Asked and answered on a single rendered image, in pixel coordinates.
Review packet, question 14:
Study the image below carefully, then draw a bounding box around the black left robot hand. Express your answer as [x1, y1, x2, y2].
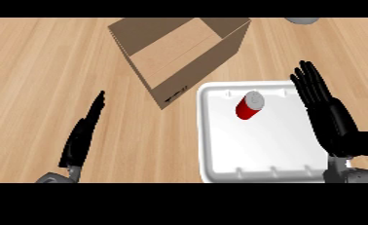
[57, 90, 106, 169]

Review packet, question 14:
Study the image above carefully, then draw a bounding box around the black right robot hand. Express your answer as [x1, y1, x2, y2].
[290, 59, 368, 159]

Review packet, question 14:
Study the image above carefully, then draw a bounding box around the white plastic tray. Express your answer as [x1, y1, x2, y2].
[195, 80, 337, 184]

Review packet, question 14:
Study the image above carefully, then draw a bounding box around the red can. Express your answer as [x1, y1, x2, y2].
[235, 90, 266, 121]

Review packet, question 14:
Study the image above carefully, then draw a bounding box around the brown cardboard box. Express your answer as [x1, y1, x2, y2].
[106, 18, 253, 110]

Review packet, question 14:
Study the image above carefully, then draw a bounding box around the grey round object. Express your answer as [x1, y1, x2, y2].
[284, 18, 321, 26]

